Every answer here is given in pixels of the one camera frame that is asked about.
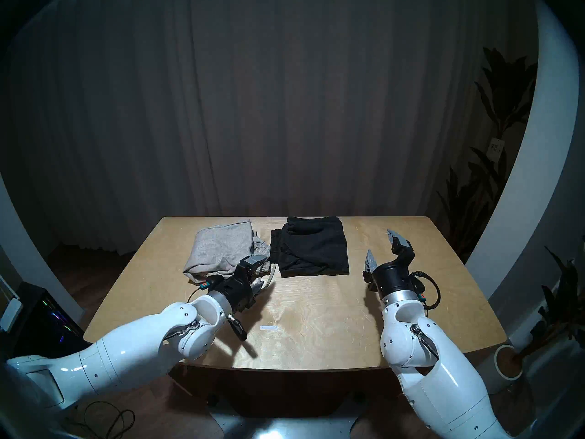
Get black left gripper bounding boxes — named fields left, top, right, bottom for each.
left=215, top=254, right=269, bottom=313

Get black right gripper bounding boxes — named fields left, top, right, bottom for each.
left=363, top=229, right=425, bottom=304

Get grey drawstring pants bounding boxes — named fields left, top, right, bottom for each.
left=183, top=219, right=277, bottom=285

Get black drawstring pants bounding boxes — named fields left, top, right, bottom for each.
left=270, top=216, right=350, bottom=278

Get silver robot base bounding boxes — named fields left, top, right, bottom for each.
left=208, top=392, right=366, bottom=439

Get white cylindrical plant pot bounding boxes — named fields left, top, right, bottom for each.
left=478, top=344, right=524, bottom=394

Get brown pleated curtain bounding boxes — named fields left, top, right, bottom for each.
left=0, top=0, right=540, bottom=260

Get tall dark leafy plant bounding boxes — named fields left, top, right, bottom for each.
left=436, top=46, right=539, bottom=262

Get black computer tower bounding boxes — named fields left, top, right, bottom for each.
left=11, top=282, right=92, bottom=359

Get small white box device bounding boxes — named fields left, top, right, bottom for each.
left=0, top=296, right=22, bottom=332

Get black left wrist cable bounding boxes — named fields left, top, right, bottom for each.
left=187, top=287, right=248, bottom=342

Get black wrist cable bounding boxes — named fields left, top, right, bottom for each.
left=187, top=287, right=248, bottom=342
left=409, top=271, right=441, bottom=311

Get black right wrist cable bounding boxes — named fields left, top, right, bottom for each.
left=409, top=271, right=441, bottom=311

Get black floor cable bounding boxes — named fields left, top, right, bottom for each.
left=69, top=401, right=136, bottom=439

